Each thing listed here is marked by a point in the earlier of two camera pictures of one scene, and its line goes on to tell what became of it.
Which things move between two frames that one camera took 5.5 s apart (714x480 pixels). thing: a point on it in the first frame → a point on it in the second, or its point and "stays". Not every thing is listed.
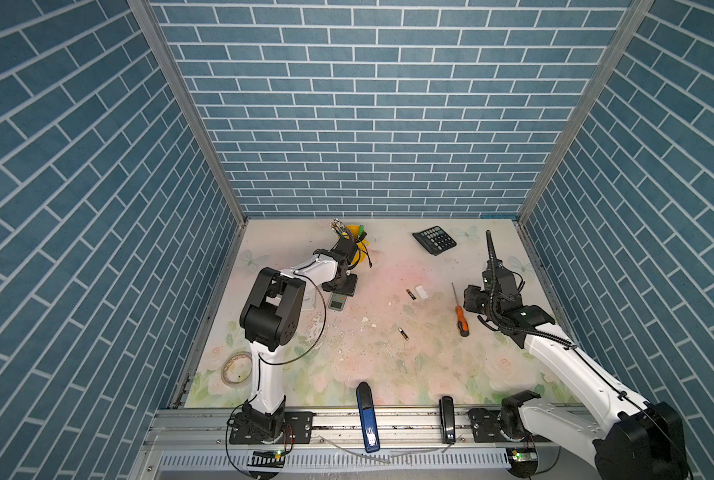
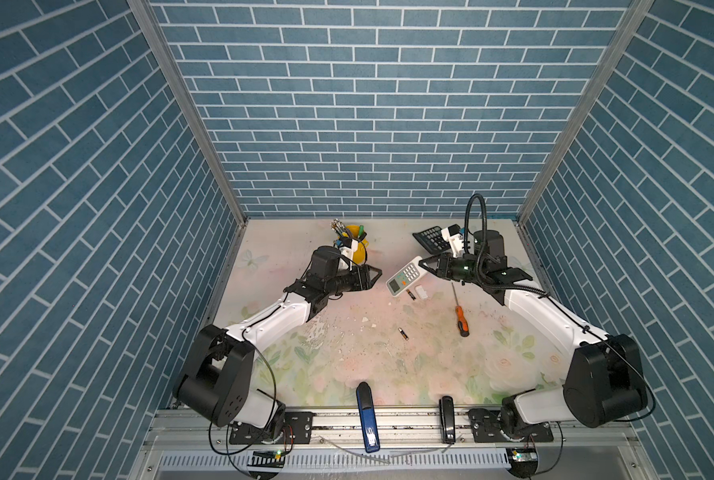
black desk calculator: (435, 239) stays
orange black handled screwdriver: (462, 322) stays
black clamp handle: (447, 419) stays
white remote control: (337, 301) → (405, 278)
